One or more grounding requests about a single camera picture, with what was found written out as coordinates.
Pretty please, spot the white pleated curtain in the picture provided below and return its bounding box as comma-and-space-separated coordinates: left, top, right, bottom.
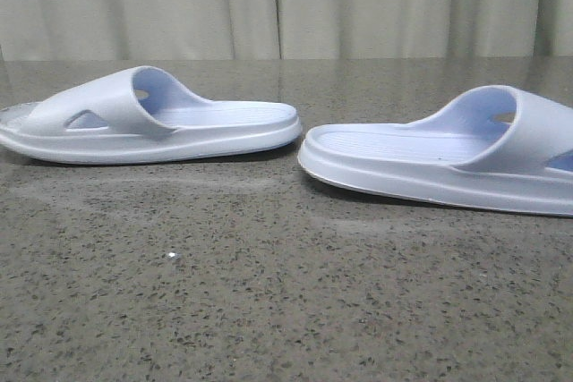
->
1, 0, 572, 60

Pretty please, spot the left-side light blue slipper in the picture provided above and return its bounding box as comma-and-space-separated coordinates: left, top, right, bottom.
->
1, 66, 302, 165

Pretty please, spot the right-side light blue slipper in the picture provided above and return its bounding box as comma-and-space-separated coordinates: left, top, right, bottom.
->
298, 85, 572, 216

